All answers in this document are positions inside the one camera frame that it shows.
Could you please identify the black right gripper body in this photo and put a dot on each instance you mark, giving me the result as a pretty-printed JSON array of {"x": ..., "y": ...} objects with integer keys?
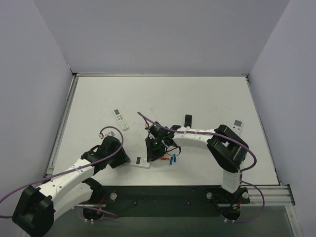
[{"x": 153, "y": 151}]

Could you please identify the small white remote control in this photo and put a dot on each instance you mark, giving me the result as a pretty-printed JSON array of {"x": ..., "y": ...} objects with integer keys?
[{"x": 237, "y": 126}]

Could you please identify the slim white remote control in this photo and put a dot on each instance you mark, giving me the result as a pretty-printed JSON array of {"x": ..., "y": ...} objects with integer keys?
[{"x": 123, "y": 124}]

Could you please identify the black remote control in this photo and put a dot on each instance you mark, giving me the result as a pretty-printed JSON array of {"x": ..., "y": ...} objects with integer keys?
[{"x": 188, "y": 121}]

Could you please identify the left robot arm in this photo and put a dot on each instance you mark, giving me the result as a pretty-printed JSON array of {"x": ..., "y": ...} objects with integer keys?
[{"x": 38, "y": 207}]

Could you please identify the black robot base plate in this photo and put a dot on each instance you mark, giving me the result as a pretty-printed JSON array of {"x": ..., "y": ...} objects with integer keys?
[{"x": 169, "y": 201}]

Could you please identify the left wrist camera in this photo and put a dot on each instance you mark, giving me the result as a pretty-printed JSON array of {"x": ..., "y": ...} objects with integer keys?
[{"x": 111, "y": 133}]

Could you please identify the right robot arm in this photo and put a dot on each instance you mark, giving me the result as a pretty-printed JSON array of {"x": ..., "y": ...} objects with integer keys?
[{"x": 228, "y": 149}]

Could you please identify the white red-faced remote control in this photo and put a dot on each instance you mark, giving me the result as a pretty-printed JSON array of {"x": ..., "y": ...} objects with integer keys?
[{"x": 140, "y": 162}]

